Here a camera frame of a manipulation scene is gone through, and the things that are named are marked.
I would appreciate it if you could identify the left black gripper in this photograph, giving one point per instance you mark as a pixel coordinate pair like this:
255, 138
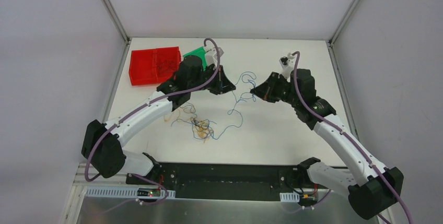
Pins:
217, 80

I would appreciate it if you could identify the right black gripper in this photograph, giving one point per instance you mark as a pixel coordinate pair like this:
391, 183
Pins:
273, 88

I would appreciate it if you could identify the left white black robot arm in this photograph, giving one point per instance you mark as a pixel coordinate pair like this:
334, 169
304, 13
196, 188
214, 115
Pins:
104, 142

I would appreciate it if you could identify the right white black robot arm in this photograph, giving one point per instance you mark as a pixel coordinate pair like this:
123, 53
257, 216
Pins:
370, 186

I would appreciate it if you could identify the green plastic bin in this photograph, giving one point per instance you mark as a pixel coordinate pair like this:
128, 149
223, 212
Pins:
206, 54

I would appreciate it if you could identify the red plastic bin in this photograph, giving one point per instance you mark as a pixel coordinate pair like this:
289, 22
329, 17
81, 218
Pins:
153, 66

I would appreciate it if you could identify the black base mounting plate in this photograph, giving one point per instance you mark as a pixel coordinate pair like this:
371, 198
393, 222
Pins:
241, 182

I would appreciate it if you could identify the right circuit board connector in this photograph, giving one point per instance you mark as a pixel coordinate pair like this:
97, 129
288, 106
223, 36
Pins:
307, 201

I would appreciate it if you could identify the left circuit board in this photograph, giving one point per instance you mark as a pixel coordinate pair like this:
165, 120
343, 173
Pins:
143, 192

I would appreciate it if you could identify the aluminium frame rail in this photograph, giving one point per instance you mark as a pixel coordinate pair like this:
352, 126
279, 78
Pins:
116, 180

